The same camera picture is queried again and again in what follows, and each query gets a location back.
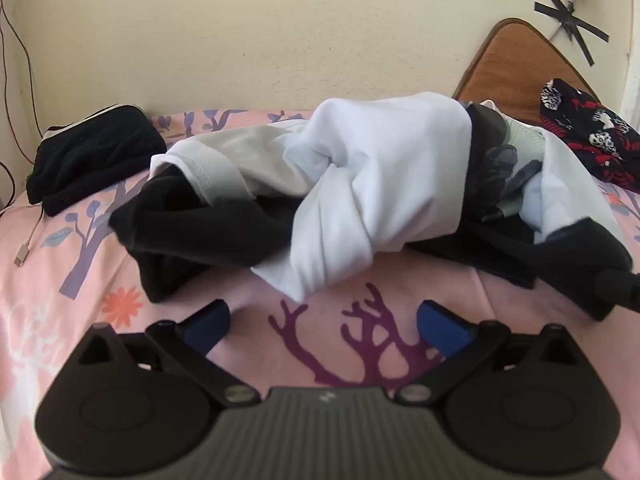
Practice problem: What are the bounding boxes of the black red skull print garment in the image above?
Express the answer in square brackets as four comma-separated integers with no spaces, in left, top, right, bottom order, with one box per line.
[539,78,640,191]

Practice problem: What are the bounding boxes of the white printed T-shirt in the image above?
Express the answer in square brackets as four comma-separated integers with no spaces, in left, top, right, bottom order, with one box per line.
[150,91,626,303]

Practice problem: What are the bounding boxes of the white charging cable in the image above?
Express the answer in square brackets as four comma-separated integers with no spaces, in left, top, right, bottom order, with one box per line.
[14,207,57,267]

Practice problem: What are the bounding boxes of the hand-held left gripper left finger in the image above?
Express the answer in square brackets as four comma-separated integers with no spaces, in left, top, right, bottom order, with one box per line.
[75,300,263,406]

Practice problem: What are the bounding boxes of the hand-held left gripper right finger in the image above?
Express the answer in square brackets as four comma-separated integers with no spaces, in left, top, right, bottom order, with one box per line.
[395,300,582,406]

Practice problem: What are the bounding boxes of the pink printed bedsheet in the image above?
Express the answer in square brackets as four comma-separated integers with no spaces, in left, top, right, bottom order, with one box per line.
[0,107,640,480]

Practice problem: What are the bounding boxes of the folded black clothes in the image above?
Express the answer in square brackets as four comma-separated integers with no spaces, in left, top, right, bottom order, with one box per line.
[26,105,168,218]

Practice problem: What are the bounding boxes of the dark wall cable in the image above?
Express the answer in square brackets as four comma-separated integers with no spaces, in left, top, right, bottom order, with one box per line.
[0,0,43,211]

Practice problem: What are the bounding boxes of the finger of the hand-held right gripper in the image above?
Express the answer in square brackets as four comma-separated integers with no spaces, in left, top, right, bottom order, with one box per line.
[595,269,640,312]

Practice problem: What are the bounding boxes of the black tape cross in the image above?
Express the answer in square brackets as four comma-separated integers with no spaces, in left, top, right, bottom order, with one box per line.
[534,0,610,67]

